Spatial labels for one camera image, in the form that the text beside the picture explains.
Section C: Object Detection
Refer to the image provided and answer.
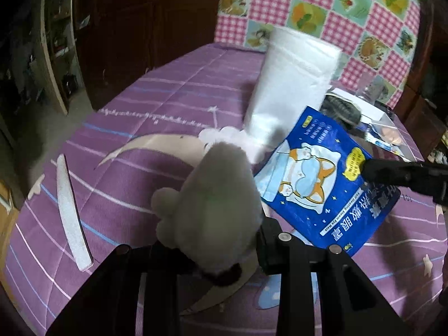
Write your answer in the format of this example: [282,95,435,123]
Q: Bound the clear glass cup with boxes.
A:
[356,75,390,107]

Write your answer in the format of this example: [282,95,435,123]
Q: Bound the white cardboard box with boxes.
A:
[324,88,408,158]

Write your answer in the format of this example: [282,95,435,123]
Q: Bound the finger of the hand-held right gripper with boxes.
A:
[360,157,415,191]

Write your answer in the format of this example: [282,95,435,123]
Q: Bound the checkered picture pillow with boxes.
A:
[214,0,421,109]

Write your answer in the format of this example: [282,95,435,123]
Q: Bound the white nail file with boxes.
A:
[56,154,94,272]

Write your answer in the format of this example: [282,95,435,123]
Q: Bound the wooden cabinet with shelves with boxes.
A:
[402,7,448,165]

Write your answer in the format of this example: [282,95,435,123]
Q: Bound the black hair brush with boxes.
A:
[321,94,361,130]

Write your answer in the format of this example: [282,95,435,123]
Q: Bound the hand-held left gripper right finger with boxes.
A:
[255,216,411,336]

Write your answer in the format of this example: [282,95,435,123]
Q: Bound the wooden shelf with clutter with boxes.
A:
[21,0,92,116]

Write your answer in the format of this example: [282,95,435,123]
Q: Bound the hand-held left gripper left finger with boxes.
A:
[45,244,198,336]

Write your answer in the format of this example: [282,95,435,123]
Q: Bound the white plush toy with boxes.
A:
[150,141,264,287]

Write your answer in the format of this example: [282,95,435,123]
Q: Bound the blue eye mask packet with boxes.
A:
[254,106,401,255]

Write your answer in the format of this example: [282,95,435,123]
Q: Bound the white paper towel roll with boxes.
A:
[243,28,342,148]

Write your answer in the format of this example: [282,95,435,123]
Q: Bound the clear bag with orange item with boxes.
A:
[364,121,410,156]

